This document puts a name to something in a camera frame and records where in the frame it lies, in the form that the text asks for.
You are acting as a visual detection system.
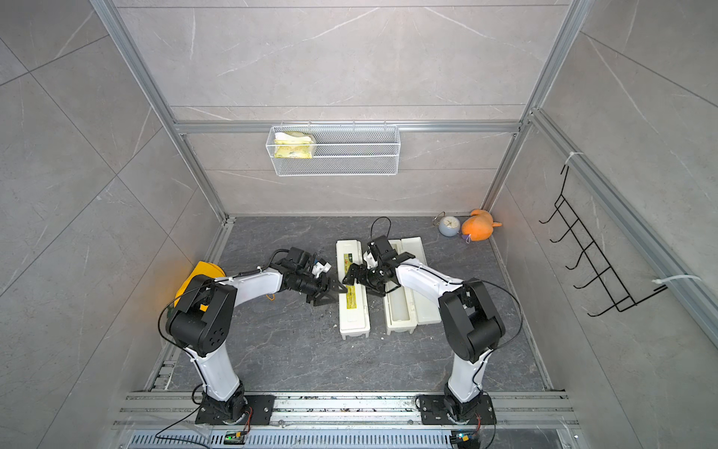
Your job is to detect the yellow plush toy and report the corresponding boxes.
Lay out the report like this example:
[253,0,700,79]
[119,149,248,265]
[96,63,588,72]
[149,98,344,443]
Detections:
[172,261,225,307]

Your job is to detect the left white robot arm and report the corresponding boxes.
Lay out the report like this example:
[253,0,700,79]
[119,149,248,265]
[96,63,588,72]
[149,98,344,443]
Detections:
[165,247,348,424]

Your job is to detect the cream wrap dispenser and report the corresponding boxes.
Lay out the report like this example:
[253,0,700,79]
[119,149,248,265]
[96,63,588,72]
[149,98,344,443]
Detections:
[336,241,370,340]
[383,237,441,335]

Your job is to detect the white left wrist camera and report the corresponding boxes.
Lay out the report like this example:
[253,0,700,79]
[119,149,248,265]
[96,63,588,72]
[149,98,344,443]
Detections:
[312,259,331,278]

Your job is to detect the black wire hook rack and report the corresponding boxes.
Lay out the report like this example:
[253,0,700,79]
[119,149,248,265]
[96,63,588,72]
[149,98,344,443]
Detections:
[538,165,668,318]

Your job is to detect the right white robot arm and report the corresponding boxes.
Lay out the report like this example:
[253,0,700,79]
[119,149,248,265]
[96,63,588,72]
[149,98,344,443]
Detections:
[342,236,506,423]

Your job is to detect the white wire mesh basket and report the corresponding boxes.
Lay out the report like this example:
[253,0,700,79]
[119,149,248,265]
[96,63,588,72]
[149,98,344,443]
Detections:
[266,123,401,177]

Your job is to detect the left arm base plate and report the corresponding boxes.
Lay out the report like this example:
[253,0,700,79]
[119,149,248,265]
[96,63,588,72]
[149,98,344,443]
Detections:
[196,393,276,426]

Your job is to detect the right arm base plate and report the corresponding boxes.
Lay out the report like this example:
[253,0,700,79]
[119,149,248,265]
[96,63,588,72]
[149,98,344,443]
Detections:
[415,393,497,426]

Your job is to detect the aluminium front rail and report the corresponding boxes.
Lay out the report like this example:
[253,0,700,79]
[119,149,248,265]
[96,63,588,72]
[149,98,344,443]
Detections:
[111,391,579,430]

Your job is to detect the orange plush toy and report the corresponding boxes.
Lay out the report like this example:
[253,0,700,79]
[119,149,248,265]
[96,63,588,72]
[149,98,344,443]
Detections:
[461,210,502,242]

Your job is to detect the yellow packet in basket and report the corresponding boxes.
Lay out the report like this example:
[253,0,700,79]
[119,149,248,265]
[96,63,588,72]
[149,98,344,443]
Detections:
[272,131,316,159]

